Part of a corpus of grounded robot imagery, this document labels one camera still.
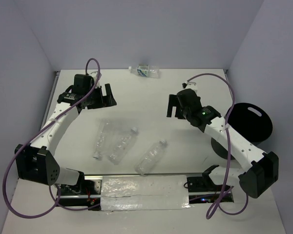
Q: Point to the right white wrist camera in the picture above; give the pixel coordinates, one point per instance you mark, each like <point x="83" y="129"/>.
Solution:
<point x="190" y="85"/>

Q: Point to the labelled bottle at back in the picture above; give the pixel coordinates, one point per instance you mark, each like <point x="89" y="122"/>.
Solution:
<point x="145" y="70"/>

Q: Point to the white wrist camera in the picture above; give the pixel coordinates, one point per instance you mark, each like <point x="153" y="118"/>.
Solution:
<point x="190" y="85"/>
<point x="95" y="78"/>

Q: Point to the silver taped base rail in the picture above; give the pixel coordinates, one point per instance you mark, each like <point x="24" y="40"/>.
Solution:
<point x="135" y="193"/>

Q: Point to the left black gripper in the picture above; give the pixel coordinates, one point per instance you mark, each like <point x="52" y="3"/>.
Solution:
<point x="105" y="101"/>

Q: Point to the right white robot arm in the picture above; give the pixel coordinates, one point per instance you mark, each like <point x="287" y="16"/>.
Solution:
<point x="258" y="171"/>

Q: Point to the black round bin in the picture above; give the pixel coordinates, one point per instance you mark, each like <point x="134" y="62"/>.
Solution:
<point x="252" y="122"/>

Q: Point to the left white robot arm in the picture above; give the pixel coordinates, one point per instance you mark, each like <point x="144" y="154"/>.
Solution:
<point x="36" y="161"/>

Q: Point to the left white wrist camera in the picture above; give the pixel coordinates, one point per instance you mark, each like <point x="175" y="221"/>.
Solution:
<point x="95" y="78"/>

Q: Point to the clear bottle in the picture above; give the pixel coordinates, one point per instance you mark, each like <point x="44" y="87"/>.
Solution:
<point x="123" y="146"/>
<point x="104" y="139"/>
<point x="151" y="157"/>

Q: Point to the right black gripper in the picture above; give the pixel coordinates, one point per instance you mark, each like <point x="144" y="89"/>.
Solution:
<point x="173" y="102"/>

